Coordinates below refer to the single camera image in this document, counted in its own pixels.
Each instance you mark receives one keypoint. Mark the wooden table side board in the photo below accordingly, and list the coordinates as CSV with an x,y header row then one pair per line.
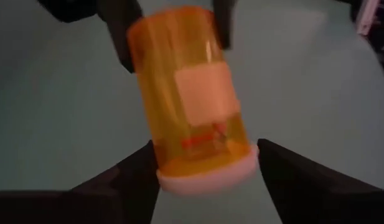
x,y
367,17

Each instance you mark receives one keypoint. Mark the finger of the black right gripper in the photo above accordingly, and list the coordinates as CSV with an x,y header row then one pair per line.
x,y
224,21
120,18

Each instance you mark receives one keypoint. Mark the orange pill vial white cap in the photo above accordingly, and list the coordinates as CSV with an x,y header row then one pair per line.
x,y
185,93

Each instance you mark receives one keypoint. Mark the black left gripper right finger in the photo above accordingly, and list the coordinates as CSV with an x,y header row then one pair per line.
x,y
319,199

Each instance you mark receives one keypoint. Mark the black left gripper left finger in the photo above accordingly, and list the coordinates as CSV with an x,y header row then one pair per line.
x,y
86,205

